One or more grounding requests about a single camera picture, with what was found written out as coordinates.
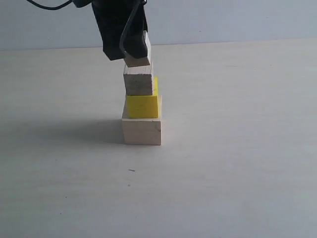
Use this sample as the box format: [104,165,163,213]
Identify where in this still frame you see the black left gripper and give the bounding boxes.
[91,0,148,60]

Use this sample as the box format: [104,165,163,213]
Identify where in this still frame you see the small wooden cube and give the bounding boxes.
[124,31,151,67]
[123,64,154,96]

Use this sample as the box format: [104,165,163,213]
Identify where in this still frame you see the small wooden cube back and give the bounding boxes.
[123,64,154,96]

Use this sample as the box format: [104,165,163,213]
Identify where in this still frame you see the yellow wooden cube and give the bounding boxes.
[126,77,159,119]

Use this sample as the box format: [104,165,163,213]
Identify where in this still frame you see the large plain wooden cube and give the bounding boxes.
[121,96,162,145]

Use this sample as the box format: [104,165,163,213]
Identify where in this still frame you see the black cable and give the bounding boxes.
[26,0,144,60]

